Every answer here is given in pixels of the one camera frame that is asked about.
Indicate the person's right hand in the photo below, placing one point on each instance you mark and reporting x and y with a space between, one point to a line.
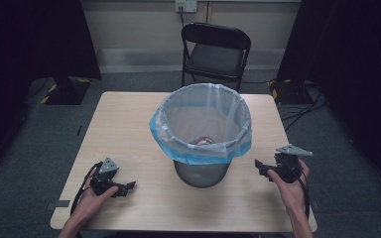
292 193

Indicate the black mesh trash can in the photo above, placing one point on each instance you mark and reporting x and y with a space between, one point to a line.
200 175

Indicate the person's left hand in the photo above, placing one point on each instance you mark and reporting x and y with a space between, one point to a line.
91 205

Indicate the trash bin with blue bag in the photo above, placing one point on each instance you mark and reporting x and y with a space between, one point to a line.
205 112

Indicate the red plastic cap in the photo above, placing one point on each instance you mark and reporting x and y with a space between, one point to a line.
205 140

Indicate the white wall socket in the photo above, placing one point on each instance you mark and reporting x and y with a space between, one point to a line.
186 5

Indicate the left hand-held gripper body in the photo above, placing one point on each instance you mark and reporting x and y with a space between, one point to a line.
104 180

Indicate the black curtain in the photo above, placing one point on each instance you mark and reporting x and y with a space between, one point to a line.
29 43
354 59

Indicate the grey floor tape strip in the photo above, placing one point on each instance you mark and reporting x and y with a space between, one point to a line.
59 204

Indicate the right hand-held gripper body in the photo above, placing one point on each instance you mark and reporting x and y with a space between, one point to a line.
287 167

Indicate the black floor tape strip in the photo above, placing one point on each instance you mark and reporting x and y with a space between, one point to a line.
79 130

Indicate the black folding chair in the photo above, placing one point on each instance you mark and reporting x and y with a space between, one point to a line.
216 59

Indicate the black stand base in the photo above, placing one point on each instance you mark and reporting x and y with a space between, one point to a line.
289 94
67 92

